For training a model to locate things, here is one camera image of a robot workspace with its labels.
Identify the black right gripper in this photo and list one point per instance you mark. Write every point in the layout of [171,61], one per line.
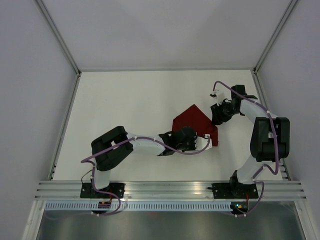
[217,117]

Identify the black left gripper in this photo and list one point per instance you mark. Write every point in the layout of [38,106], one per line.
[193,148]

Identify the dark red cloth napkin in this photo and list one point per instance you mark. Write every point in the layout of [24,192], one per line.
[193,117]

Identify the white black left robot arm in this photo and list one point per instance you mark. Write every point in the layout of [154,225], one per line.
[111,148]

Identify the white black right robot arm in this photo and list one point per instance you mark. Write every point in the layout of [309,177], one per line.
[249,172]

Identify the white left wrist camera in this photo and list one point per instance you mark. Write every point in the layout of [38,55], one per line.
[203,143]

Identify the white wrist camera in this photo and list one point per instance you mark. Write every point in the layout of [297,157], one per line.
[218,95]
[203,143]

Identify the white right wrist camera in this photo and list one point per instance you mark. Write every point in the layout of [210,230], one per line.
[218,95]

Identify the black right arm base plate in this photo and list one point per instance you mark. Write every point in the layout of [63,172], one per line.
[223,190]

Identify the right aluminium side rail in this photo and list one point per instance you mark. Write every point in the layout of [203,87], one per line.
[270,140]

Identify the aluminium side rail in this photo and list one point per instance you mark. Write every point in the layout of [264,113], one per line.
[58,146]
[270,140]

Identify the aluminium front rail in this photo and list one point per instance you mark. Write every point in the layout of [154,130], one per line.
[271,191]

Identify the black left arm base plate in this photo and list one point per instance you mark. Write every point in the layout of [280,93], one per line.
[102,191]

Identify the left aluminium side rail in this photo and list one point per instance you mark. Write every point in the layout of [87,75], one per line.
[58,146]

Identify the right aluminium frame post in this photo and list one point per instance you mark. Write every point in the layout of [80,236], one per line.
[277,31]

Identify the aluminium frame post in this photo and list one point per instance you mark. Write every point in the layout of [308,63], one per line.
[57,35]
[277,31]

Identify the white slotted cable duct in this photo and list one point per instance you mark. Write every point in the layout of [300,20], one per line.
[169,206]

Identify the left aluminium frame post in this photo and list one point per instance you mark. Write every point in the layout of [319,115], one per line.
[57,35]

